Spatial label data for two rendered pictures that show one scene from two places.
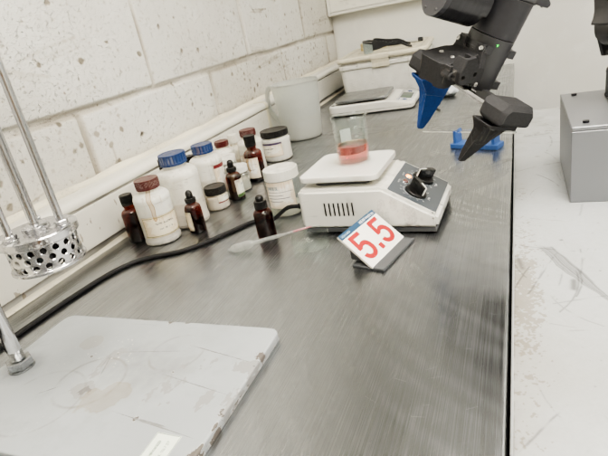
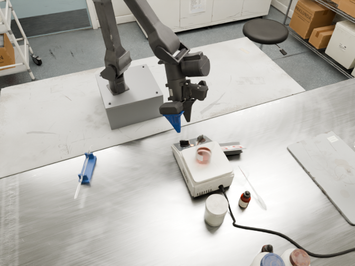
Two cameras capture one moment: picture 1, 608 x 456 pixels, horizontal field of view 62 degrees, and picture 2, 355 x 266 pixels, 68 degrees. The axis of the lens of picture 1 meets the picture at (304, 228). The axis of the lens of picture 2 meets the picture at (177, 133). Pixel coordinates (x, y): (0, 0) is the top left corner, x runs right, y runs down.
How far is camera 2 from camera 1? 1.21 m
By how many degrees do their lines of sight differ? 99
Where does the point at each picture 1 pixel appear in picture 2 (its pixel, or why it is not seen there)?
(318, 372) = (287, 131)
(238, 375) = (306, 141)
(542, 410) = (262, 98)
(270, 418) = (305, 131)
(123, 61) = not seen: outside the picture
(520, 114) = not seen: hidden behind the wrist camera
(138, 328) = (326, 184)
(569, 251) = (201, 108)
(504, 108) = not seen: hidden behind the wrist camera
